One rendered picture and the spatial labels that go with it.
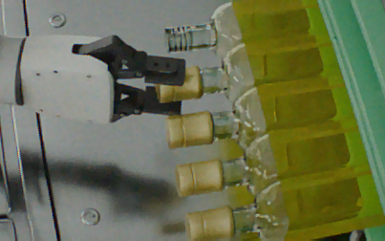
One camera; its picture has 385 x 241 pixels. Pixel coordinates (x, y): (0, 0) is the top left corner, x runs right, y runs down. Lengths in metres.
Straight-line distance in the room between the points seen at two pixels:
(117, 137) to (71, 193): 0.09
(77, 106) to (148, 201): 0.15
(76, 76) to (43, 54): 0.04
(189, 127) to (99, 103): 0.10
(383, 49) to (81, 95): 0.33
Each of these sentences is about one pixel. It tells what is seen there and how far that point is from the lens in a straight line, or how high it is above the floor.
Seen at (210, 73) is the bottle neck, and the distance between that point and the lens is 1.12.
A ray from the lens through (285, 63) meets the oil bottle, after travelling 1.12.
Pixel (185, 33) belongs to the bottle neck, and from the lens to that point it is 1.14.
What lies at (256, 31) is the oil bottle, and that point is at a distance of 1.14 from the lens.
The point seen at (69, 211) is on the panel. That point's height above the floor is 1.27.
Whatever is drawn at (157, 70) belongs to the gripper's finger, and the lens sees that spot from 1.09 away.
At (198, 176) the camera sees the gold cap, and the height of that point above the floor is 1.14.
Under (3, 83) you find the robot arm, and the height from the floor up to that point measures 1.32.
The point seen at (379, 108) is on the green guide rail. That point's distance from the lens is 1.06.
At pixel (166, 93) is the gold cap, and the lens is 1.11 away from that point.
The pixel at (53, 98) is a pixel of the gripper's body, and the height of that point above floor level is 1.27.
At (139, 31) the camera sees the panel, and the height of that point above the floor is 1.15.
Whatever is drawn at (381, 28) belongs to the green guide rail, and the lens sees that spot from 1.03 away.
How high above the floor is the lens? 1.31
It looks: 7 degrees down
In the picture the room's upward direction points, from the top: 97 degrees counter-clockwise
